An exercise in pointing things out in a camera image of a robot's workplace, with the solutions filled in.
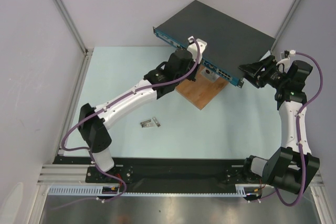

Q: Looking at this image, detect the white slotted cable duct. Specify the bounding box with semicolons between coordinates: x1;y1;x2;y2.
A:
48;184;259;197

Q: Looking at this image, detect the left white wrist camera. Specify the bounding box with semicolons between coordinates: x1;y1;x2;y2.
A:
187;36;207;64

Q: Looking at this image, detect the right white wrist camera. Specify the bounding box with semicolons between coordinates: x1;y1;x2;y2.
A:
277;50;296;66

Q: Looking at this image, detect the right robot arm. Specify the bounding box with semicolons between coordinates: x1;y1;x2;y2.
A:
239;56;320;194

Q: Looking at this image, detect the left aluminium frame post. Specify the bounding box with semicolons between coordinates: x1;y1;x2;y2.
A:
36;0;92;57

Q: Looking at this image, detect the right aluminium frame post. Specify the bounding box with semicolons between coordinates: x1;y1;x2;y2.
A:
270;0;302;52

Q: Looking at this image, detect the wooden base board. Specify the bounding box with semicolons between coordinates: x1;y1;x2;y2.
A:
175;66;229;110

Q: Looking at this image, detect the aluminium frame post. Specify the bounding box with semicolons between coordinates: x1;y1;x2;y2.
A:
36;0;92;57
270;0;302;52

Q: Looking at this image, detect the silver sfp module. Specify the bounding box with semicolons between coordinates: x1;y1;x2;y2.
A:
152;117;161;127
140;120;154;128

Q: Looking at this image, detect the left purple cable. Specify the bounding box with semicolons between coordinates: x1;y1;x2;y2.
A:
51;37;203;210

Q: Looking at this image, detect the purple cable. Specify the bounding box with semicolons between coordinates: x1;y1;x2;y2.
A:
51;37;203;210
246;50;324;206

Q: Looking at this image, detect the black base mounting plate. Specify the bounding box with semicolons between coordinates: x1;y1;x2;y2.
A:
53;156;289;194

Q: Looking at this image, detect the black blue network switch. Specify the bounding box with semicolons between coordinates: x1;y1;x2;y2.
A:
153;0;275;88

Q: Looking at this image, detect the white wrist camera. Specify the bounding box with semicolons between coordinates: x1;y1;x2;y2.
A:
277;50;296;66
187;36;207;64

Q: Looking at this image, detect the metal switch stand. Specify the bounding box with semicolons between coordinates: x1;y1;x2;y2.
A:
201;67;219;83

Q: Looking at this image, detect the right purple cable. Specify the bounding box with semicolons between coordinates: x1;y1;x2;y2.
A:
246;50;324;206

